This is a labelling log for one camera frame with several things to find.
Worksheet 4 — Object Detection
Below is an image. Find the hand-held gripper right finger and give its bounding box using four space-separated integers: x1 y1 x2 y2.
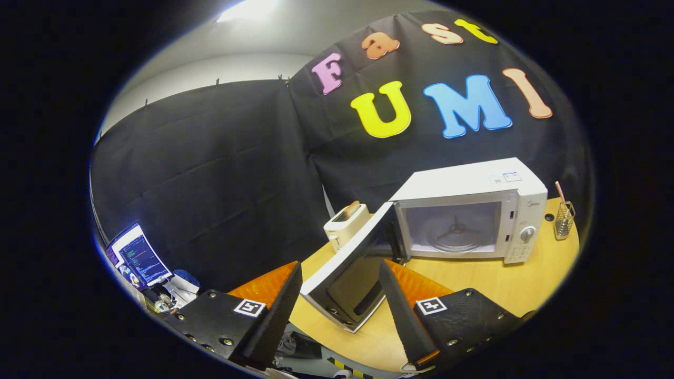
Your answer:
378 258 532 372

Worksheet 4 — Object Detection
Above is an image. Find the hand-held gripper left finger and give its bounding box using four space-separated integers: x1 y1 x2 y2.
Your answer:
163 261 303 369

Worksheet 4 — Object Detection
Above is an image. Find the white microwave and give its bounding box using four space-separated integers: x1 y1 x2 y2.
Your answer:
300 157 549 333

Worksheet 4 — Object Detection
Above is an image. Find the white desk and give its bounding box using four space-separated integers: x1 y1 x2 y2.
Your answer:
142 284 200 316

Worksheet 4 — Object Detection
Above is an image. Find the blue rounded object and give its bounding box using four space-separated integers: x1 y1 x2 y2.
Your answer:
174 270 201 289

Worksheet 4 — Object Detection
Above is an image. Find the white toaster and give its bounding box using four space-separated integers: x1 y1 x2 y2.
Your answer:
323 203 370 252

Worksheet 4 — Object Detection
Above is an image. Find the computer monitor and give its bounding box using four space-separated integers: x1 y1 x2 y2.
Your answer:
104 223 174 289

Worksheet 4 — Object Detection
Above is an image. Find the black backdrop cloth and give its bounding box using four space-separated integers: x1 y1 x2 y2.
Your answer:
90 9 593 295

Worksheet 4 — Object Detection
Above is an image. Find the wire mesh holder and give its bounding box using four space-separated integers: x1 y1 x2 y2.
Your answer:
554 201 576 241

